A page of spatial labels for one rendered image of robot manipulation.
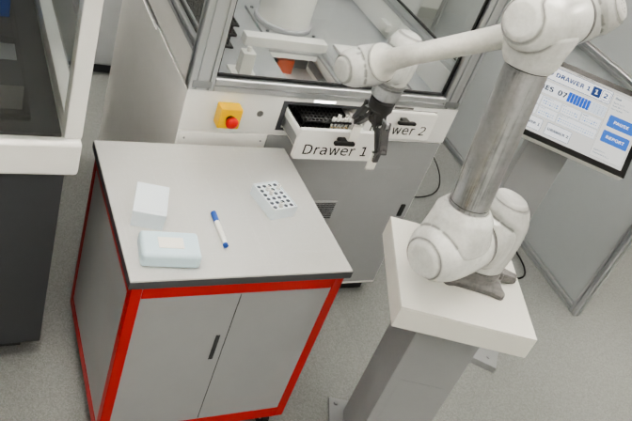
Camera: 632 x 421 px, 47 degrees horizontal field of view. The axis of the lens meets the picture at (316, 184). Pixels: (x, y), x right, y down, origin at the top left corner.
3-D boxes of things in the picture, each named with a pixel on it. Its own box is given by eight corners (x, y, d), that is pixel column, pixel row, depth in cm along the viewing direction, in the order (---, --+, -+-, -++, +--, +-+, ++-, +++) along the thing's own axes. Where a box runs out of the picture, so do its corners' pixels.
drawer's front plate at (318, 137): (370, 161, 242) (381, 133, 236) (292, 158, 229) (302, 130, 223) (368, 158, 244) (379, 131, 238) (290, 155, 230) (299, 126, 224)
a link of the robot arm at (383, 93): (397, 73, 217) (389, 90, 220) (371, 71, 213) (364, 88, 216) (411, 90, 211) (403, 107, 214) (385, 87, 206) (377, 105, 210)
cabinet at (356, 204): (371, 292, 318) (445, 143, 274) (134, 308, 269) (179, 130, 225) (296, 161, 384) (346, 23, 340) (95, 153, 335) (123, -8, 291)
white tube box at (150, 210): (163, 231, 192) (166, 216, 189) (129, 226, 190) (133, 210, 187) (165, 201, 202) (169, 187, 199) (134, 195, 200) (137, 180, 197)
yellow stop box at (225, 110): (238, 131, 228) (244, 111, 224) (216, 130, 225) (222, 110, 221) (234, 121, 232) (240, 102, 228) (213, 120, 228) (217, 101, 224)
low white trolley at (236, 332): (277, 433, 245) (354, 271, 204) (86, 463, 216) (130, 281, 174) (229, 304, 285) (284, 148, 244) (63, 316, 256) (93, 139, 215)
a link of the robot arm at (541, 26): (484, 281, 192) (433, 305, 178) (438, 246, 201) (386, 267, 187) (614, 0, 155) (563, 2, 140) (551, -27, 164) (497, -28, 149)
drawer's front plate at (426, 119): (427, 140, 267) (438, 115, 261) (359, 136, 253) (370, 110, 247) (424, 137, 268) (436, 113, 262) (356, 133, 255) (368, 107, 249)
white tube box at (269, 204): (293, 216, 215) (297, 206, 213) (270, 220, 210) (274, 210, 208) (273, 190, 222) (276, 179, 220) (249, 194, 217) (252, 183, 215)
